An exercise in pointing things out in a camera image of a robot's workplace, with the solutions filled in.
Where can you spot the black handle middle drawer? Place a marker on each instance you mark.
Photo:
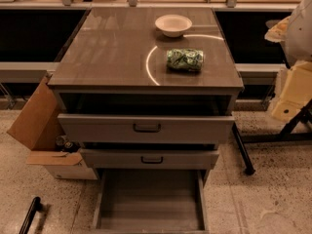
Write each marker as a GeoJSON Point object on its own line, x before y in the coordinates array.
{"type": "Point", "coordinates": [151, 161]}

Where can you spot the middle grey drawer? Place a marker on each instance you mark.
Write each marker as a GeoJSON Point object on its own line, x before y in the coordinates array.
{"type": "Point", "coordinates": [130, 159]}

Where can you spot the white bowl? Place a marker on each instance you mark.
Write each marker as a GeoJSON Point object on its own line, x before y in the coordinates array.
{"type": "Point", "coordinates": [173, 25]}

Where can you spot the black handle top drawer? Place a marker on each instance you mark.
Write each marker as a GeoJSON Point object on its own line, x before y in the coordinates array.
{"type": "Point", "coordinates": [153, 128]}

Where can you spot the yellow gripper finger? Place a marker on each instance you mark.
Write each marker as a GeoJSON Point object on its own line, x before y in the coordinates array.
{"type": "Point", "coordinates": [296, 93]}

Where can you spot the black bar on floor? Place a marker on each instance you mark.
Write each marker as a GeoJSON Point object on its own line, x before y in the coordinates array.
{"type": "Point", "coordinates": [35, 207]}

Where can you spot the top grey drawer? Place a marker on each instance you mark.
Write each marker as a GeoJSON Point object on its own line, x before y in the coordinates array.
{"type": "Point", "coordinates": [119, 129]}

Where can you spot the green can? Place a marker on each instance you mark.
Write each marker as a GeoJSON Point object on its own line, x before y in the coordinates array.
{"type": "Point", "coordinates": [185, 59]}

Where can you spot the brown cardboard box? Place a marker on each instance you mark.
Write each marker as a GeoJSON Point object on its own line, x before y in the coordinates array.
{"type": "Point", "coordinates": [37, 128]}

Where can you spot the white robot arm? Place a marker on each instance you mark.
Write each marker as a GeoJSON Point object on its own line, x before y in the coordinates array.
{"type": "Point", "coordinates": [295, 32]}

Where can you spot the open bottom grey drawer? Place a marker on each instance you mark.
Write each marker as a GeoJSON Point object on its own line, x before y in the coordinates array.
{"type": "Point", "coordinates": [151, 202]}

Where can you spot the grey drawer cabinet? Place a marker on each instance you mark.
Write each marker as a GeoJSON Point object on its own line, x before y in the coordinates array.
{"type": "Point", "coordinates": [117, 65]}

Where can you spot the black handle drawer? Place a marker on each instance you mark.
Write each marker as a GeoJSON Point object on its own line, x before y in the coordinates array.
{"type": "Point", "coordinates": [151, 161]}
{"type": "Point", "coordinates": [153, 128]}

